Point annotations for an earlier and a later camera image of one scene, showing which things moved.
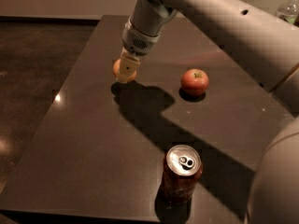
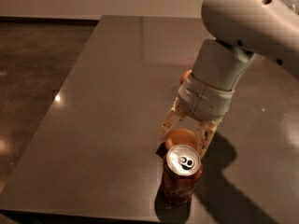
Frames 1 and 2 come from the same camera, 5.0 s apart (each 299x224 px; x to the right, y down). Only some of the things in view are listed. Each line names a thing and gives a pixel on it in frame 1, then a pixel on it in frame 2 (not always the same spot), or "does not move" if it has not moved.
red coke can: (181, 173) does not move
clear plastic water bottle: (290, 10) does not move
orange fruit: (116, 70) -> (179, 136)
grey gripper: (136, 43) -> (204, 99)
